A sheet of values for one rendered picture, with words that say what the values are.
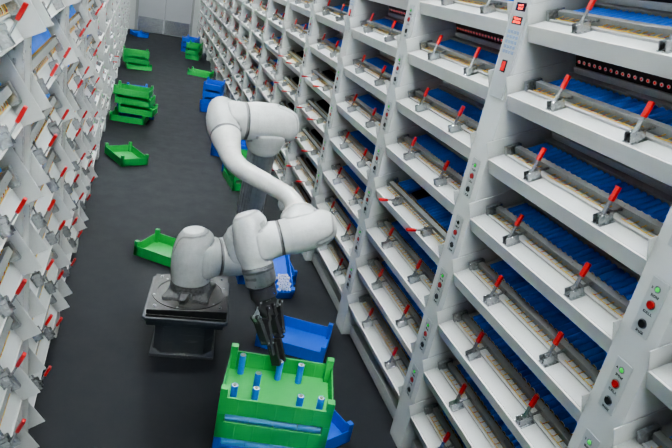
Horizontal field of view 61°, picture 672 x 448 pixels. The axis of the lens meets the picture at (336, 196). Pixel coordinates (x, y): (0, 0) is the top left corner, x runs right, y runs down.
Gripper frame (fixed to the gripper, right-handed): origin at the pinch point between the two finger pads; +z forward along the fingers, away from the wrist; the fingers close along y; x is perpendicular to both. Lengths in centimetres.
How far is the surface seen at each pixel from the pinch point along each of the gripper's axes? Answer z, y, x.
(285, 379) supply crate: 9.3, -1.5, -0.2
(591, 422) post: 12, 2, 82
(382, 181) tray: -32, -93, -2
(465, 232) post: -20, -43, 46
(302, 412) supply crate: 11.3, 10.4, 12.8
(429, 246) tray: -13, -55, 29
